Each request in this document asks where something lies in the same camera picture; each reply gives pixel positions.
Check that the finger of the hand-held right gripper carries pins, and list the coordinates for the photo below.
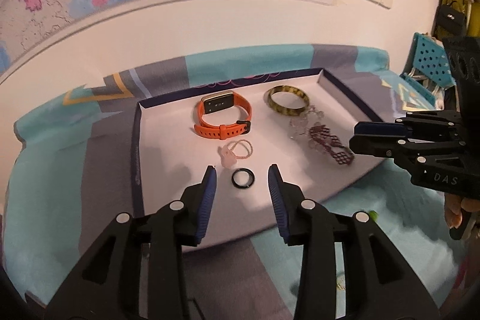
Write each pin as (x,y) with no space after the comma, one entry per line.
(378,128)
(375,145)

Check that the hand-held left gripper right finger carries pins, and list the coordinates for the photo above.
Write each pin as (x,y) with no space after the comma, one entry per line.
(276,196)

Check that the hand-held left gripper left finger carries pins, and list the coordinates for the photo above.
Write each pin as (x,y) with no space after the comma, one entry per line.
(206,196)

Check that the dark blue shallow box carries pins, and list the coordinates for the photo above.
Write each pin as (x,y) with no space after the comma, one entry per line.
(168,140)

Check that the green tortoiseshell bangle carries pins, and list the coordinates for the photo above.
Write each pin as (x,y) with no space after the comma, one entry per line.
(275,109)

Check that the person's right hand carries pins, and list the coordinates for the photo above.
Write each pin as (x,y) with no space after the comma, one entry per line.
(453,211)

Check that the patterned fabric bundle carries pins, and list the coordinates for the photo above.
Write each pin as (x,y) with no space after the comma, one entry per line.
(423,84)

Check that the blue perforated crate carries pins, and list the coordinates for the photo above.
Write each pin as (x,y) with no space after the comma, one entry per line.
(431,57)

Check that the green glass trinket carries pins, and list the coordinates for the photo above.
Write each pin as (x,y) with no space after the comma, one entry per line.
(372,215)

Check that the black handbag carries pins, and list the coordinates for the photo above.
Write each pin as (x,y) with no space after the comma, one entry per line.
(450,22)

